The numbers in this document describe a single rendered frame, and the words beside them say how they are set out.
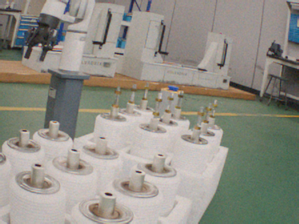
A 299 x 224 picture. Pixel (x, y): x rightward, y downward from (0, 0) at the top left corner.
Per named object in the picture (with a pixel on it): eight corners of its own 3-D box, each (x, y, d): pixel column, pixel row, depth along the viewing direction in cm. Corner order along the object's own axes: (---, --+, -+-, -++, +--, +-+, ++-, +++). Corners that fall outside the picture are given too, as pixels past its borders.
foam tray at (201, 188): (68, 193, 105) (73, 139, 101) (118, 165, 141) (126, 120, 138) (190, 235, 93) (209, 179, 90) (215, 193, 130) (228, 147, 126)
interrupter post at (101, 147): (92, 153, 72) (94, 137, 71) (97, 151, 74) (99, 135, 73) (103, 157, 71) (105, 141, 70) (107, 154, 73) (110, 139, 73)
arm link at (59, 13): (74, 24, 105) (82, 7, 105) (49, 13, 96) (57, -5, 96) (58, 23, 111) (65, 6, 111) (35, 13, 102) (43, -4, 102)
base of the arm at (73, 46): (55, 69, 149) (63, 31, 146) (72, 71, 155) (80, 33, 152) (64, 73, 142) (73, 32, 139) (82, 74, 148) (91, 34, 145)
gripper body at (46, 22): (36, 11, 101) (25, 38, 102) (49, 11, 96) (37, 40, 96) (52, 17, 107) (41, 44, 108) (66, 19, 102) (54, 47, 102)
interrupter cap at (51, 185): (6, 181, 48) (6, 177, 48) (31, 171, 55) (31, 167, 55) (43, 201, 46) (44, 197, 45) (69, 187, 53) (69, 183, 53)
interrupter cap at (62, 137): (31, 135, 73) (31, 131, 73) (48, 129, 80) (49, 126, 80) (58, 145, 71) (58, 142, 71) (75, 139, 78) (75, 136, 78)
